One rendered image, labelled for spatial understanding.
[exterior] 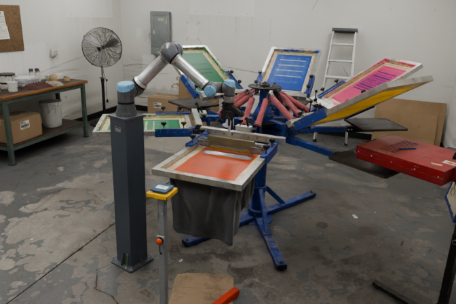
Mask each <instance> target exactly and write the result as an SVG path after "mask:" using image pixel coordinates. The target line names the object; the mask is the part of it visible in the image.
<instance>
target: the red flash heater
mask: <svg viewBox="0 0 456 304"><path fill-rule="evenodd" d="M400 148H416V149H400ZM455 153H456V151H454V150H450V149H445V148H443V147H438V146H435V145H430V144H427V143H424V142H419V141H416V140H411V139H409V138H404V137H401V136H396V135H393V134H392V135H389V136H385V137H382V138H378V139H376V140H372V141H369V142H365V143H362V144H359V145H356V158H358V159H361V160H364V161H366V162H370V163H372V164H376V165H378V166H382V167H384V168H388V169H390V170H394V171H397V172H400V173H403V174H407V175H409V176H413V177H415V178H419V179H421V180H424V181H427V182H430V183H434V184H436V185H440V186H443V185H445V184H447V183H449V182H451V181H453V182H456V159H452V158H453V155H454V154H455Z"/></svg>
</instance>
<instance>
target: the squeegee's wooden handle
mask: <svg viewBox="0 0 456 304"><path fill-rule="evenodd" d="M207 140H209V141H210V145H219V146H224V147H233V148H237V149H246V150H250V147H255V141H253V140H244V139H238V138H229V137H224V136H216V135H211V134H209V135H208V139H207Z"/></svg>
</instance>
